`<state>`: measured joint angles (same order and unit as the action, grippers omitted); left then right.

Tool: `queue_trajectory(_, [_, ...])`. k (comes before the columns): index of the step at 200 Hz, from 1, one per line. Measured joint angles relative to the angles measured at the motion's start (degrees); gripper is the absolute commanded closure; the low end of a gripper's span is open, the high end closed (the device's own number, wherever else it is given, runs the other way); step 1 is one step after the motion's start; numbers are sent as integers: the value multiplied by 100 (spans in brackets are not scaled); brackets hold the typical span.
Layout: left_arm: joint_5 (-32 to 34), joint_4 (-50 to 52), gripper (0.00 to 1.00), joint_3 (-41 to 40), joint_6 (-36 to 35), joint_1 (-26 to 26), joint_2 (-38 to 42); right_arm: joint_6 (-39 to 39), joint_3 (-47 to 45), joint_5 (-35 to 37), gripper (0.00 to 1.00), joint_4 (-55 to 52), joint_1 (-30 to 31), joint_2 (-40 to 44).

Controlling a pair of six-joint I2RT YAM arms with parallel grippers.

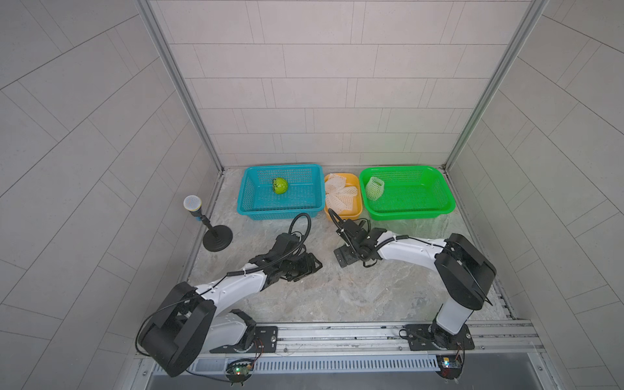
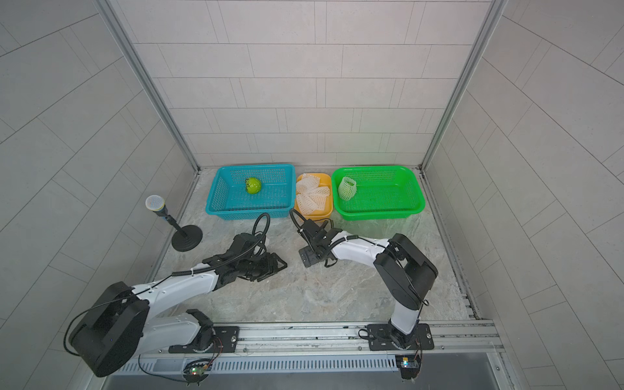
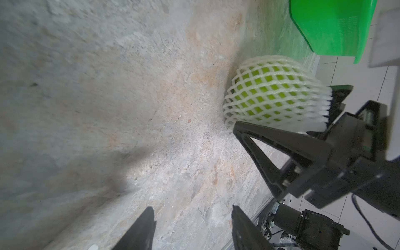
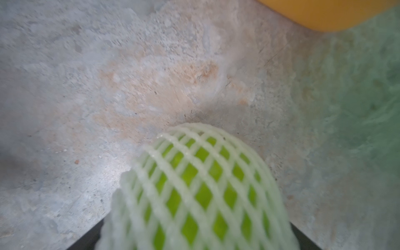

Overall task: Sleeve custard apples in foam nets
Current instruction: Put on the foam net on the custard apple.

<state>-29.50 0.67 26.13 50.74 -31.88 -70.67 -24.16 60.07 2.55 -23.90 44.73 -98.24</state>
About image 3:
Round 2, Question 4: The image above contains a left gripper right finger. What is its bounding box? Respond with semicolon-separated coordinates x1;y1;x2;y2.
232;205;274;250

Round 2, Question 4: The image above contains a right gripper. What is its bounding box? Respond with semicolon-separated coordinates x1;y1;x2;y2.
233;85;400;219

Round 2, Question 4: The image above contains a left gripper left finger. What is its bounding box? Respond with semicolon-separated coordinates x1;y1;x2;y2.
112;206;156;250

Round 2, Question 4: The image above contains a green plastic basket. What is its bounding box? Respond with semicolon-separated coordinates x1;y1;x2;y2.
290;0;377;64

